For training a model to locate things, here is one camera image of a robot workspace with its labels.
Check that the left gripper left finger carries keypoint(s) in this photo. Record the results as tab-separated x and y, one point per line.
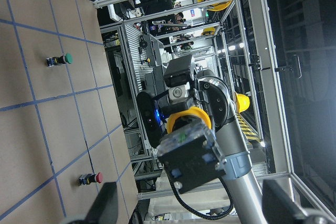
105	207

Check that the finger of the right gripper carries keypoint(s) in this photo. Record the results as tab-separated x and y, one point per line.
180	71

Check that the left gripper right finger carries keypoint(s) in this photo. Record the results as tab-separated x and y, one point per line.
277	206

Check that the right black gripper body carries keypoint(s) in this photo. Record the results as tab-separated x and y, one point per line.
209	100

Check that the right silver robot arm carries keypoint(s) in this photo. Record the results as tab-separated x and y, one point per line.
240	182

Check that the red push button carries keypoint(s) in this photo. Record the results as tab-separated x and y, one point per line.
87	179

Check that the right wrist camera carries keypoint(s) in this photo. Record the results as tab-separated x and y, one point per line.
152	116

